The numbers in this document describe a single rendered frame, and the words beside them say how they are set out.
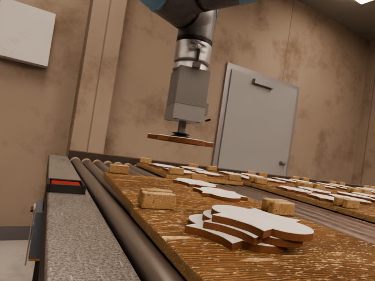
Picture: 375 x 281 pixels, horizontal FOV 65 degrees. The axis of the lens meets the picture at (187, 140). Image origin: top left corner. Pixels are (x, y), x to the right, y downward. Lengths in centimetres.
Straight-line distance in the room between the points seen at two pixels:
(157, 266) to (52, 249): 11
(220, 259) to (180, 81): 36
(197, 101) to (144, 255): 32
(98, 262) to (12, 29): 274
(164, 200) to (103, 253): 17
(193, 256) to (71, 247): 14
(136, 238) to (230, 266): 14
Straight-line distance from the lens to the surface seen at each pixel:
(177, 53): 61
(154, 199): 49
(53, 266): 33
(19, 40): 296
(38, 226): 85
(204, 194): 70
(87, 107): 286
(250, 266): 33
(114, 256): 35
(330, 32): 542
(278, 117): 430
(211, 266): 30
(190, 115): 57
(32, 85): 302
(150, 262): 34
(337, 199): 101
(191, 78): 58
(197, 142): 55
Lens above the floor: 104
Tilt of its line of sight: 1 degrees up
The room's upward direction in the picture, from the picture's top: 8 degrees clockwise
